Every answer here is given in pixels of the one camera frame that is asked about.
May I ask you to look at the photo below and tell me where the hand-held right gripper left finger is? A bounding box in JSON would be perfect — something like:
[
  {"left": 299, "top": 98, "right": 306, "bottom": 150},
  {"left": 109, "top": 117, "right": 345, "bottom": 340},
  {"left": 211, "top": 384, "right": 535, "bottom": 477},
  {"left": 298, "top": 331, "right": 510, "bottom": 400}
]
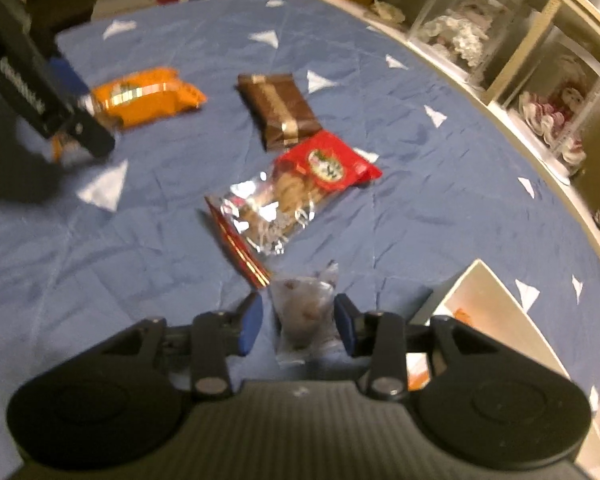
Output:
[{"left": 99, "top": 291, "right": 265, "bottom": 402}]

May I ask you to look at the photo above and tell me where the orange snack packet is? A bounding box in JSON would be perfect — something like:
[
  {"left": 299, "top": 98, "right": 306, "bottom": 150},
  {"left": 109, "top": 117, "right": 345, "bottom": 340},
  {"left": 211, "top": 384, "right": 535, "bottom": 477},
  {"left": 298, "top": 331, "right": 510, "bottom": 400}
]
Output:
[
  {"left": 405, "top": 308, "right": 474, "bottom": 394},
  {"left": 52, "top": 66, "right": 209, "bottom": 163}
]

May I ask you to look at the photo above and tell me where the clear dark chocolate packet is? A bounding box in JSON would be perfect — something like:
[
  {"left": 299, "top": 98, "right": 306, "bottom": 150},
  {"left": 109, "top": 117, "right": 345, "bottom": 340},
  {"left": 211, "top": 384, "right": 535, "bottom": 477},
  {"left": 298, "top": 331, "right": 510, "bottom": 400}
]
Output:
[{"left": 269, "top": 259, "right": 342, "bottom": 367}]

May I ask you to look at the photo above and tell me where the white dress doll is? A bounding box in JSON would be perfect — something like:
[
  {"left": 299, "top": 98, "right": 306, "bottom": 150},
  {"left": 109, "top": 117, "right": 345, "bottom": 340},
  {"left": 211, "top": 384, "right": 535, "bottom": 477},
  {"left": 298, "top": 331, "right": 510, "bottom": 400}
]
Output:
[{"left": 422, "top": 2, "right": 491, "bottom": 68}]

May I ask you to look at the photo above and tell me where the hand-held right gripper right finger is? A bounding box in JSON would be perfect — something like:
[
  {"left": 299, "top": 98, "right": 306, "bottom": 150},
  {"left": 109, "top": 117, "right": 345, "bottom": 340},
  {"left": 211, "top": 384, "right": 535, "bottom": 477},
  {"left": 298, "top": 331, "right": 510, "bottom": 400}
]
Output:
[{"left": 333, "top": 293, "right": 502, "bottom": 403}]

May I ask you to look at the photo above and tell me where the red dress doll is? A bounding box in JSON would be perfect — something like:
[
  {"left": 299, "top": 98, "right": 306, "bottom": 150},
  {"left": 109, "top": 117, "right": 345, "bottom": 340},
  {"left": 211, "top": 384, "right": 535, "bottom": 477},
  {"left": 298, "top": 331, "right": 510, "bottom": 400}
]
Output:
[{"left": 519, "top": 85, "right": 588, "bottom": 163}]

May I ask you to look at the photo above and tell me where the blue triangle print blanket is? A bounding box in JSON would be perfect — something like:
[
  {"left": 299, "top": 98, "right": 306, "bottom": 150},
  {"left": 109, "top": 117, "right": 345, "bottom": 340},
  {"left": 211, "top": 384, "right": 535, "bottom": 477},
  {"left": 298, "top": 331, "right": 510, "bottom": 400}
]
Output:
[{"left": 0, "top": 0, "right": 600, "bottom": 413}]

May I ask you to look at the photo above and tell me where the white cardboard box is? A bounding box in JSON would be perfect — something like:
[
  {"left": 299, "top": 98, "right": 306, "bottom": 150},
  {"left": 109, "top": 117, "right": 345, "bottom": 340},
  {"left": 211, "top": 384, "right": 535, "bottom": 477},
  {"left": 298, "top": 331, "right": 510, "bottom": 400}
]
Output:
[{"left": 409, "top": 258, "right": 600, "bottom": 476}]

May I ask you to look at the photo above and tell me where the beige flat item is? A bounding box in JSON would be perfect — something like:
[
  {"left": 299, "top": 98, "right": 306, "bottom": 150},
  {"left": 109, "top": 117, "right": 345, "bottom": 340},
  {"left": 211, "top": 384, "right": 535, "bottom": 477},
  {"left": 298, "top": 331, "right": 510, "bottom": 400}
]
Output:
[{"left": 369, "top": 0, "right": 407, "bottom": 25}]

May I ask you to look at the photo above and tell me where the clear display case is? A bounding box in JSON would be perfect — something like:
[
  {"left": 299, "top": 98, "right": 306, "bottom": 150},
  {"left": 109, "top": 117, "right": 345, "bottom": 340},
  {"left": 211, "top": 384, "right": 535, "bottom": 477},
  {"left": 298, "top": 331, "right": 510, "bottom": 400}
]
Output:
[
  {"left": 406, "top": 0, "right": 527, "bottom": 87},
  {"left": 500, "top": 25, "right": 600, "bottom": 178}
]

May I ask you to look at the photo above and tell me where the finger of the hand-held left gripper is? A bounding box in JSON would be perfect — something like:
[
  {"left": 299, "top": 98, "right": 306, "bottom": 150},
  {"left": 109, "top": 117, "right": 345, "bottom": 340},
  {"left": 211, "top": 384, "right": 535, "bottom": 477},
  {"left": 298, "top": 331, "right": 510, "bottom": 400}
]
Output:
[
  {"left": 64, "top": 109, "right": 117, "bottom": 157},
  {"left": 49, "top": 56, "right": 89, "bottom": 99}
]

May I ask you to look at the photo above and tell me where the brown snack packet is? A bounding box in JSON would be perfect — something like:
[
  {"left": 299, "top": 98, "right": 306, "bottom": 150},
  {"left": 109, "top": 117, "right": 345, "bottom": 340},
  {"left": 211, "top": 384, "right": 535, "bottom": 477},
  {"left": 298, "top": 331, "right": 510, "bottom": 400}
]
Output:
[{"left": 236, "top": 73, "right": 324, "bottom": 152}]

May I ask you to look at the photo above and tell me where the red cookie packet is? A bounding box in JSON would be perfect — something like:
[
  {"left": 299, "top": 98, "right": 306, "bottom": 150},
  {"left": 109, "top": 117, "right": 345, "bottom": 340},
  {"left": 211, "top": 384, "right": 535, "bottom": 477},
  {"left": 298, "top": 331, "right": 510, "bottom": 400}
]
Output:
[{"left": 204, "top": 129, "right": 384, "bottom": 289}]

